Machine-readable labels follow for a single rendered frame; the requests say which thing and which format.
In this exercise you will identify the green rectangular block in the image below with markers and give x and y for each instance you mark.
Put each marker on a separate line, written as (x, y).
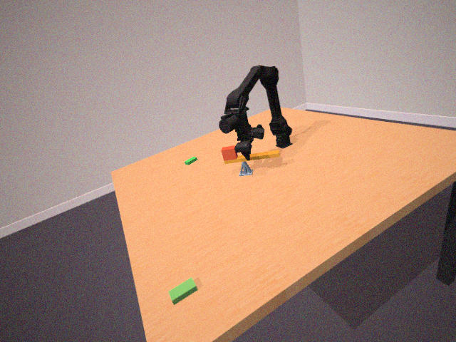
(182, 291)

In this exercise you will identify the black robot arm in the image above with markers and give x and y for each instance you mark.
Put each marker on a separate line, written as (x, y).
(238, 98)

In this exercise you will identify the green rectangular bar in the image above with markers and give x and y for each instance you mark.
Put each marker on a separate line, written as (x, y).
(190, 161)

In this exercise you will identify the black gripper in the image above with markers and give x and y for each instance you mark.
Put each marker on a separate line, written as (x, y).
(244, 146)

